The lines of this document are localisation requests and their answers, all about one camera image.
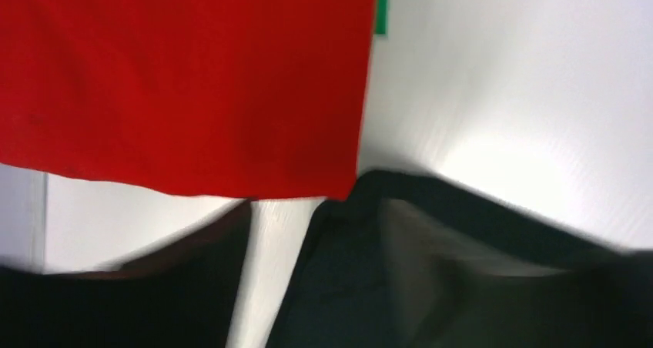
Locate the red folded t shirt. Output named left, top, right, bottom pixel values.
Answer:
left=1, top=0, right=377, bottom=199

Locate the green folded t shirt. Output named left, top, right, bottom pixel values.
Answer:
left=374, top=0, right=388, bottom=36

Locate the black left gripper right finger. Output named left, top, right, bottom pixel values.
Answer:
left=380, top=199, right=652, bottom=347

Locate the black t shirt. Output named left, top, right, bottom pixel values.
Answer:
left=267, top=169, right=652, bottom=347

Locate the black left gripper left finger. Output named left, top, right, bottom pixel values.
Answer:
left=1, top=200, right=253, bottom=347

